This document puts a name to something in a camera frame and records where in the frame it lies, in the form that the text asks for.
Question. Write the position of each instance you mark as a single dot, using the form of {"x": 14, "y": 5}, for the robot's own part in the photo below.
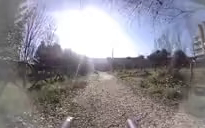
{"x": 131, "y": 123}
{"x": 67, "y": 122}

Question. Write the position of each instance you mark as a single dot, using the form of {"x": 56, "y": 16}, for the row of dark trees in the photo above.
{"x": 170, "y": 58}

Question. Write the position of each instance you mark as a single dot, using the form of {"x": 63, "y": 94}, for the long low wall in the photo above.
{"x": 123, "y": 63}

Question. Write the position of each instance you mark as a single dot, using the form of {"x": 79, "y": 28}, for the dark trees and bushes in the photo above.
{"x": 60, "y": 61}

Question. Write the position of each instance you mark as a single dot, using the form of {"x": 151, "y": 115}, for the grass and weeds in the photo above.
{"x": 50, "y": 91}

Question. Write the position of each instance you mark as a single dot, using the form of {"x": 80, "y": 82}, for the grass and scrub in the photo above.
{"x": 160, "y": 83}

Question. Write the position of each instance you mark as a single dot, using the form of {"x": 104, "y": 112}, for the bare tree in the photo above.
{"x": 35, "y": 33}

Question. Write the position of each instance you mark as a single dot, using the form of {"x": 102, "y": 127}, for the gravel dirt path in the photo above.
{"x": 106, "y": 100}

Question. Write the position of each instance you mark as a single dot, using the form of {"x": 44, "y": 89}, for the pole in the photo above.
{"x": 112, "y": 60}

